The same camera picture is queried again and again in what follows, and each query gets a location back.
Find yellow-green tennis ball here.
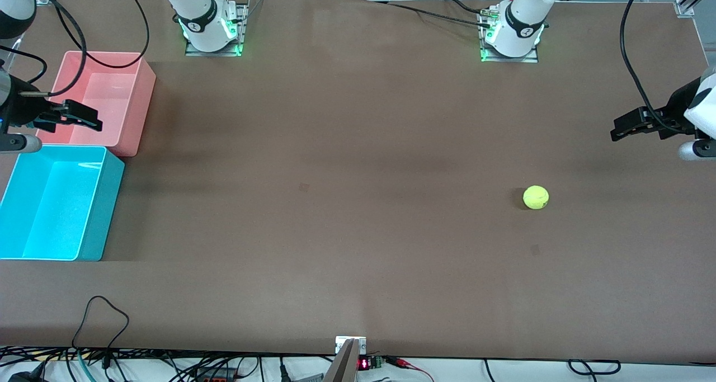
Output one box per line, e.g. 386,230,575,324
523,185,550,210

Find pink plastic bin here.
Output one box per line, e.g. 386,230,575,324
35,51,157,157

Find blue plastic bin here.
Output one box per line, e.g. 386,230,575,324
0,145,125,262

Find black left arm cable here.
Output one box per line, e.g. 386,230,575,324
619,0,691,135

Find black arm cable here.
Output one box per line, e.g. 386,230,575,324
0,0,150,97
619,0,691,135

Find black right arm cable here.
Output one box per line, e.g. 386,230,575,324
0,0,150,97

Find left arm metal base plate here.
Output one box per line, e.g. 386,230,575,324
480,7,540,64

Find black looped thin cable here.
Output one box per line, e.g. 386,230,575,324
71,295,130,367

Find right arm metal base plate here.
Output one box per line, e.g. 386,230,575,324
185,2,250,57

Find thick black base cable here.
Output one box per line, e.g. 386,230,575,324
441,0,494,17

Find thin black base cable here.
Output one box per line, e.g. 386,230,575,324
365,0,493,28

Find black flat cable loop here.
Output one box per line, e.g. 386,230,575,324
567,359,621,375

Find red clip lead wire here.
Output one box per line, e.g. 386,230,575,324
386,357,435,382

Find grey metal camera bracket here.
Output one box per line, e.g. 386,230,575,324
323,336,368,382

